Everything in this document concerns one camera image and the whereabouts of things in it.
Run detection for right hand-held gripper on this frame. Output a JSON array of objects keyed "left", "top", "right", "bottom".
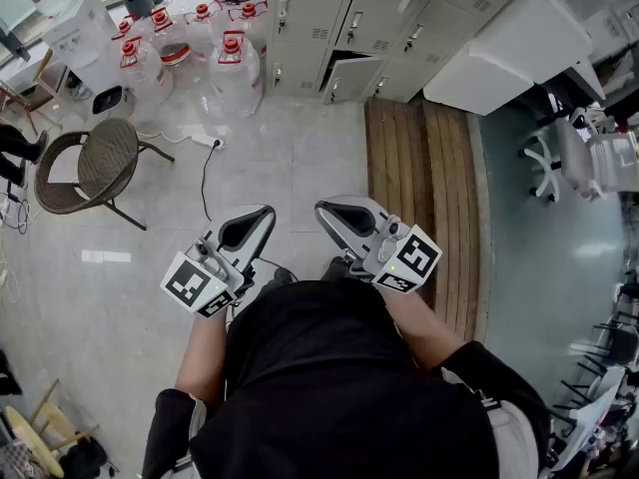
[{"left": 315, "top": 196, "right": 443, "bottom": 294}]

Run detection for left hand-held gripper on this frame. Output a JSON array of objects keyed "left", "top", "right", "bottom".
[{"left": 159, "top": 204, "right": 278, "bottom": 320}]

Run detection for grey metal locker cabinet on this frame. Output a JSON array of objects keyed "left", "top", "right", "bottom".
[{"left": 267, "top": 0, "right": 545, "bottom": 105}]

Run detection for person's left forearm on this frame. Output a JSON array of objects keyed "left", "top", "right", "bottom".
[{"left": 174, "top": 311, "right": 236, "bottom": 411}]

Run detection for person's right forearm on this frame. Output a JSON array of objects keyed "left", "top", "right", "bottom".
[{"left": 376, "top": 282, "right": 468, "bottom": 371}]

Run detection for person's right black shoe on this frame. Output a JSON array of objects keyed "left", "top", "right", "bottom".
[{"left": 320, "top": 255, "right": 351, "bottom": 282}]

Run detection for person's black shoe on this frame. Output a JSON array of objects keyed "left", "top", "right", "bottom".
[
  {"left": 272, "top": 265, "right": 301, "bottom": 288},
  {"left": 320, "top": 255, "right": 351, "bottom": 282}
]

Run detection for person's left black shoe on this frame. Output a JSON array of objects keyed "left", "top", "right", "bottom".
[{"left": 272, "top": 265, "right": 301, "bottom": 288}]

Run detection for wooden slat platform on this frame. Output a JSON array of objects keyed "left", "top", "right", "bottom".
[{"left": 363, "top": 96, "right": 493, "bottom": 343}]

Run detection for person's black shirt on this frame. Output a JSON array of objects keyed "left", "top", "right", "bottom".
[{"left": 142, "top": 276, "right": 553, "bottom": 479}]

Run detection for cluster of clear water jugs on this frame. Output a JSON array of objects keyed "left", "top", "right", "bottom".
[{"left": 110, "top": 1, "right": 271, "bottom": 119}]

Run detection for brown wicker chair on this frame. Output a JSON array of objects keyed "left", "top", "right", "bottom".
[{"left": 33, "top": 117, "right": 176, "bottom": 233}]

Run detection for small white black appliance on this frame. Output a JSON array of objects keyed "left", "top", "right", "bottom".
[{"left": 91, "top": 85, "right": 135, "bottom": 118}]

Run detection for white office chair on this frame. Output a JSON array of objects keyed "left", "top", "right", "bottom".
[{"left": 518, "top": 106, "right": 639, "bottom": 204}]

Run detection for white water dispenser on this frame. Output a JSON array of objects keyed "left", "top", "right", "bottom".
[{"left": 42, "top": 0, "right": 124, "bottom": 94}]

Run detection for black bag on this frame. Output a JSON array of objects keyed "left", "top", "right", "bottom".
[{"left": 58, "top": 436, "right": 110, "bottom": 479}]

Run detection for black metal rack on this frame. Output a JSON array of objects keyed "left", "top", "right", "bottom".
[{"left": 548, "top": 266, "right": 639, "bottom": 448}]

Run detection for yellow wooden stool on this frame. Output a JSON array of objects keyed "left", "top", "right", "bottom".
[{"left": 3, "top": 379, "right": 101, "bottom": 479}]

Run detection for white paper sheets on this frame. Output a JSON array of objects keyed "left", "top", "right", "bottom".
[{"left": 551, "top": 366, "right": 628, "bottom": 471}]

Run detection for black plug cable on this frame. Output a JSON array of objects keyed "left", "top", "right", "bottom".
[{"left": 201, "top": 139, "right": 225, "bottom": 224}]

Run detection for tangled floor cables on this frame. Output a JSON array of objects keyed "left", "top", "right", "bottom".
[{"left": 0, "top": 192, "right": 34, "bottom": 235}]

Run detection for wooden frame chair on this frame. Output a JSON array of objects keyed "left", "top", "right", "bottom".
[{"left": 0, "top": 47, "right": 71, "bottom": 137}]

